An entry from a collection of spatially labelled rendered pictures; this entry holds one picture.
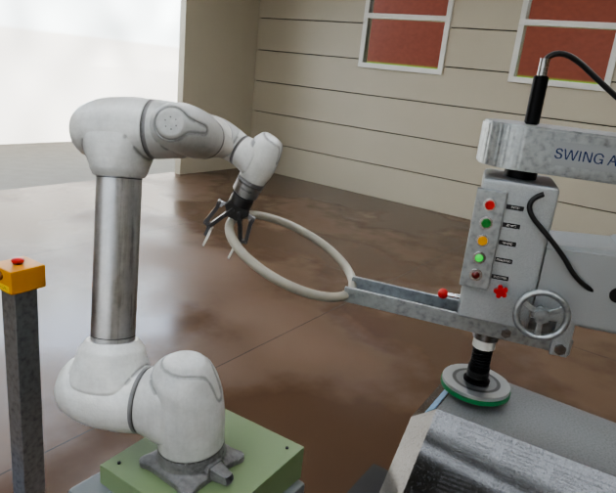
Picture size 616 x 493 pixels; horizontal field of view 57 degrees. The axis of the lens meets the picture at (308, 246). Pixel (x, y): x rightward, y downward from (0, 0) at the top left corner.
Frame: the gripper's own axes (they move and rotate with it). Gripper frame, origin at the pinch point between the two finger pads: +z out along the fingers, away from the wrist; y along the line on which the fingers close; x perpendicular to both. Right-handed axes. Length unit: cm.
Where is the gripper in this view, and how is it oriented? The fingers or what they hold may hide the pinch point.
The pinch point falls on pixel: (219, 245)
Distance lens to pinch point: 194.8
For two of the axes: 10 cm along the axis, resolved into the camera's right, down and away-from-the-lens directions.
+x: 0.7, -3.8, 9.2
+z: -4.6, 8.1, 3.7
